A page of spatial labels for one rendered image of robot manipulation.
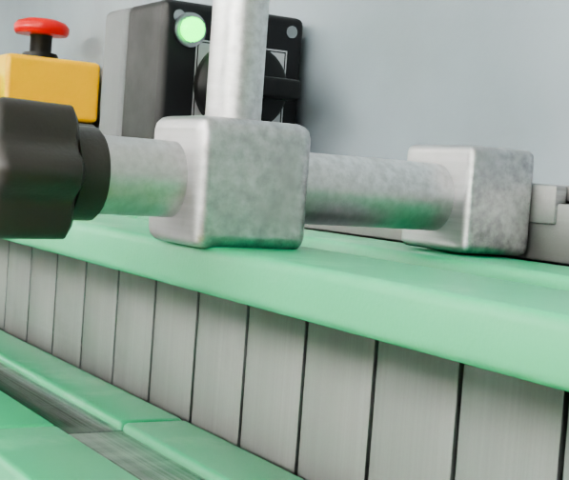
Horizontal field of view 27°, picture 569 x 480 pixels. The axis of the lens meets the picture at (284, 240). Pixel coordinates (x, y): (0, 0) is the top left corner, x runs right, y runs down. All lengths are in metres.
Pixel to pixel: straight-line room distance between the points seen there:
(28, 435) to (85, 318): 0.15
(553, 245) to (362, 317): 0.10
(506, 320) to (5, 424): 0.27
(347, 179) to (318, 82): 0.36
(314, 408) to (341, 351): 0.02
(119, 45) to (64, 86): 0.24
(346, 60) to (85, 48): 0.37
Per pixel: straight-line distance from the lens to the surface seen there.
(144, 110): 0.60
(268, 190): 0.25
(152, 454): 0.39
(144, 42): 0.61
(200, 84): 0.59
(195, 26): 0.59
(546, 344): 0.16
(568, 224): 0.28
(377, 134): 0.57
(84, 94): 0.88
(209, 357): 0.43
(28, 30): 0.89
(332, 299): 0.20
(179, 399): 0.45
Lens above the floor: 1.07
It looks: 30 degrees down
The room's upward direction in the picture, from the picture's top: 88 degrees counter-clockwise
